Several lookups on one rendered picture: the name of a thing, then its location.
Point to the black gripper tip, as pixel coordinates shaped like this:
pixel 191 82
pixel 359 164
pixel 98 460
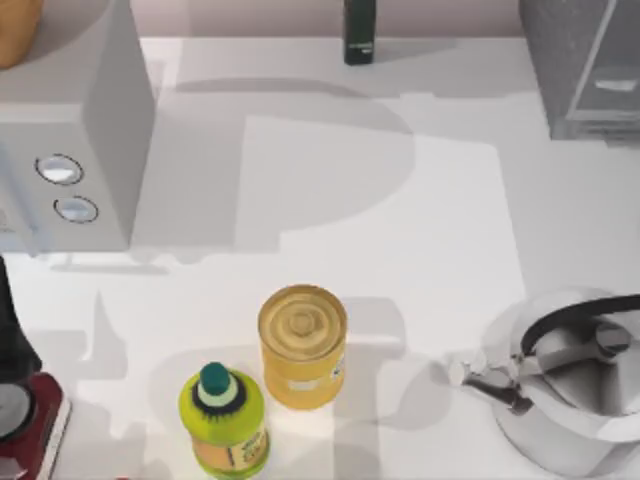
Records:
pixel 12 330

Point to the yellow can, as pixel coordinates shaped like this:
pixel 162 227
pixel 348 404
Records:
pixel 302 350

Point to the grey cabinet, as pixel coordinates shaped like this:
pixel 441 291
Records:
pixel 585 65

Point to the pale microwave oven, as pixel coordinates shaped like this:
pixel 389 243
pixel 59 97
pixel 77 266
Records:
pixel 60 100

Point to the red and black appliance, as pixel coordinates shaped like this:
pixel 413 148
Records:
pixel 30 425

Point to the large microwave knob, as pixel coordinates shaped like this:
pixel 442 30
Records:
pixel 59 168

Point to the dark green bottle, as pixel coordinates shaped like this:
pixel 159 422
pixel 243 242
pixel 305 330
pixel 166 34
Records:
pixel 359 30

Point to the small microwave knob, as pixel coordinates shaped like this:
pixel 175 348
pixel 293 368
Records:
pixel 76 208

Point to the orange-brown bread loaf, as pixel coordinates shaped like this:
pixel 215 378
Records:
pixel 15 30

